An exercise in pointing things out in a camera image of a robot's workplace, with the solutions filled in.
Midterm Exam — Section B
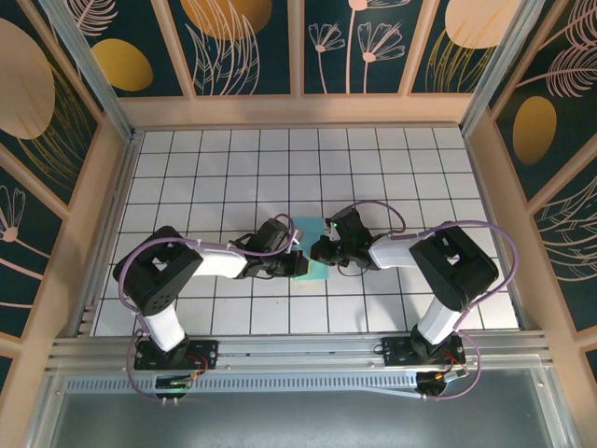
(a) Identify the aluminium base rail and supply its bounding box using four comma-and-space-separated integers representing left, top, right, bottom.
46, 329, 554, 374

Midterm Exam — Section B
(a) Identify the control board with wires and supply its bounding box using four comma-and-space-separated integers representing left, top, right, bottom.
416, 363, 470, 401
153, 371, 197, 406

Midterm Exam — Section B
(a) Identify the aluminium side rail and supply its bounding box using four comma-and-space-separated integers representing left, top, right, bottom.
69, 133, 144, 337
461, 130, 534, 333

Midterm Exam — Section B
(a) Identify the grey slotted cable duct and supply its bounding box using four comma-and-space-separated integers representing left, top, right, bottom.
64, 371, 423, 400

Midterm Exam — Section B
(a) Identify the grey metal sheet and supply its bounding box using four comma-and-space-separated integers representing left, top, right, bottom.
25, 366, 577, 448

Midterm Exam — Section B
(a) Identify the purple cable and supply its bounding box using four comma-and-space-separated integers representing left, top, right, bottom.
352, 200, 520, 403
117, 212, 304, 403

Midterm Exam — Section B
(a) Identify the aluminium corner post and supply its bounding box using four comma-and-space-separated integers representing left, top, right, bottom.
460, 0, 548, 136
36, 0, 139, 141

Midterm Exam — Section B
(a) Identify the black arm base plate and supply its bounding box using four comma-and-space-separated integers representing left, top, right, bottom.
382, 335, 466, 368
133, 339, 219, 371

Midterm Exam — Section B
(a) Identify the thin black cable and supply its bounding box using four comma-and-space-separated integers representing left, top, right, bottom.
338, 260, 369, 279

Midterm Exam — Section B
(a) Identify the light blue paper sheet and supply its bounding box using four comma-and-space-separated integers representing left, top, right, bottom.
291, 216, 330, 284

